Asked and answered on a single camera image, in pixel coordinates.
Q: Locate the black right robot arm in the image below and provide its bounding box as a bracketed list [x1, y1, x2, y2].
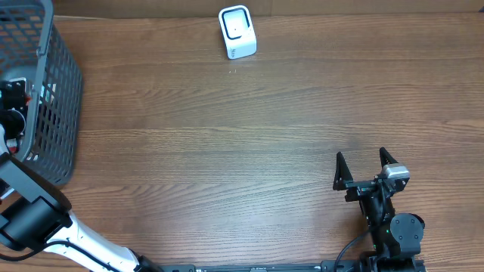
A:
[322, 147, 426, 272]

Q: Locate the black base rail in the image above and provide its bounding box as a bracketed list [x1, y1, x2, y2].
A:
[159, 261, 427, 272]

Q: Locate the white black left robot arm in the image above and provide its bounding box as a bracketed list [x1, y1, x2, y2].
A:
[1, 81, 160, 272]

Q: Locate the white barcode scanner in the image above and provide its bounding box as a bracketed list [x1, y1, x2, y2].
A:
[218, 5, 257, 60]

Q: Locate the grey plastic mesh basket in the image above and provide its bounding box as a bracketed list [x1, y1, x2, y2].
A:
[1, 1, 83, 186]

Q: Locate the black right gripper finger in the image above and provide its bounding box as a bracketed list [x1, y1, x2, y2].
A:
[379, 147, 398, 166]
[334, 152, 353, 182]

